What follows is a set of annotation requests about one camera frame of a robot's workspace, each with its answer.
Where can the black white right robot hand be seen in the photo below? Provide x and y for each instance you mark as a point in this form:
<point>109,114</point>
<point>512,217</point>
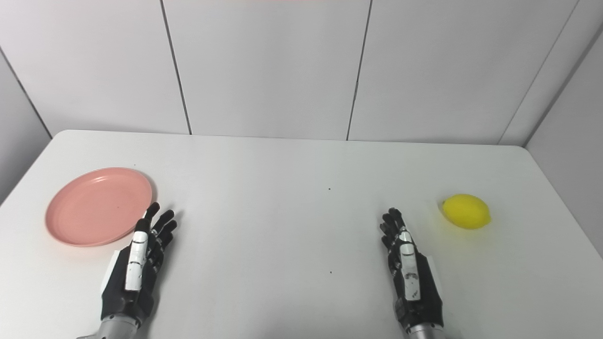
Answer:
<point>411,278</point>

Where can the pink round plate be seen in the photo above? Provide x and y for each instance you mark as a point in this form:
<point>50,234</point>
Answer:
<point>94,207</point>

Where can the yellow lemon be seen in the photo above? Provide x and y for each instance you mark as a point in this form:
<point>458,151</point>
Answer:
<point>466,212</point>

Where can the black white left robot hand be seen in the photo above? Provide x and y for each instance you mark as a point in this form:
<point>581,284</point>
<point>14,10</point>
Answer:
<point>134,263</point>

